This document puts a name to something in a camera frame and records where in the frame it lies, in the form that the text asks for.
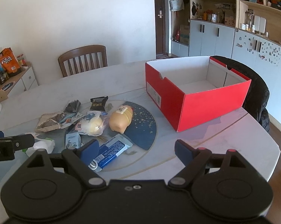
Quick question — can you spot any dark wrapper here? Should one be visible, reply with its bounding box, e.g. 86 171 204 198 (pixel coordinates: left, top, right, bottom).
63 99 82 113

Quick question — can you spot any brown snack packet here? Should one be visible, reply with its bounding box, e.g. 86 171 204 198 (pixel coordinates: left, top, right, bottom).
35 113 66 133

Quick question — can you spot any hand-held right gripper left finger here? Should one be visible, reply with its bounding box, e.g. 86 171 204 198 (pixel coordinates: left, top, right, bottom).
26 139 107 188

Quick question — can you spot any grey wooden wall cabinet unit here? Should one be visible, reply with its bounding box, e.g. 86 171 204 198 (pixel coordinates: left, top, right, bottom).
170 0 281 131

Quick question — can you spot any blue and white wafer packet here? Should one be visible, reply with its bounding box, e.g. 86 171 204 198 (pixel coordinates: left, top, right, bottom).
93 134 133 171

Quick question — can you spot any grey tote bag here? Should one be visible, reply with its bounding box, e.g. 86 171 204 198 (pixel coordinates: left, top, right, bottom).
169 0 185 12

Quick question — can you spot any black snack packet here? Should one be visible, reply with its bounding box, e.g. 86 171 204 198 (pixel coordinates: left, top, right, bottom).
89 96 109 112

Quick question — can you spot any round dark coaster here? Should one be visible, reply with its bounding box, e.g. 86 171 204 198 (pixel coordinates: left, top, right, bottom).
0 82 15 91

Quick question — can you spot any yellow bread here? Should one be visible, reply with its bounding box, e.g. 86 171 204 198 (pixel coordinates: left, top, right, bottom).
74 111 108 137

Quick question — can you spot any white marble desktop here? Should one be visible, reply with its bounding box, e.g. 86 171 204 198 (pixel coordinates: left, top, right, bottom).
0 59 281 201

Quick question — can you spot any red cardboard box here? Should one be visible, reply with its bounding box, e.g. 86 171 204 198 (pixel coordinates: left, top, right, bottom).
145 55 252 133

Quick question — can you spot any orange snack bag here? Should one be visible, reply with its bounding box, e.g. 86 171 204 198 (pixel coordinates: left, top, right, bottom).
0 48 20 77

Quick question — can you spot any white side cabinet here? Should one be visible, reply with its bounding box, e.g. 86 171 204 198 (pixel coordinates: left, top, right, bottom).
0 62 39 103

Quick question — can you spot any black puffer jacket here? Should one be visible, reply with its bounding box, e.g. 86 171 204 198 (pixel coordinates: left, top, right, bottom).
212 55 270 133

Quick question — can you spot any small blue white carton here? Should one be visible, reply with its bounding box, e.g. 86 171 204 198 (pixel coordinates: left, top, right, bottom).
65 132 82 149

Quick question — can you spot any white cable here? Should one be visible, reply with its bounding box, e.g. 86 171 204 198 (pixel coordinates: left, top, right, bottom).
89 161 101 172

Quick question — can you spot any yellow squishy animal toy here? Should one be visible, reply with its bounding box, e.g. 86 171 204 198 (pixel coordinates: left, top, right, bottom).
108 105 133 134

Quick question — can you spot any dark brown door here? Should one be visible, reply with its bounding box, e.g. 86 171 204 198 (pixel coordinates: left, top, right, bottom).
154 0 166 56

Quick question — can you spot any white plastic bag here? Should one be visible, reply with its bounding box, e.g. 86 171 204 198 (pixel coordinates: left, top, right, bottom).
21 133 55 157

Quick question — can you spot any wooden chair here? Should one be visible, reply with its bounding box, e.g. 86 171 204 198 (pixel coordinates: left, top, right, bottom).
58 45 108 78

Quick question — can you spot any clear glass jar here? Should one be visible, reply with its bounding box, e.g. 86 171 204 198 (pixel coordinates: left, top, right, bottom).
244 10 254 31

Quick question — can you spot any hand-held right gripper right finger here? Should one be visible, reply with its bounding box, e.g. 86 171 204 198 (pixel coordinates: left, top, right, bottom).
168 139 247 188

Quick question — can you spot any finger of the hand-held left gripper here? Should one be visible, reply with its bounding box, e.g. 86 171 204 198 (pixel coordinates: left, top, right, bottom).
0 131 36 150

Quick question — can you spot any round blue white placemat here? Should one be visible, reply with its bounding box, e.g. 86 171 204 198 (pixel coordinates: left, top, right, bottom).
61 100 158 152

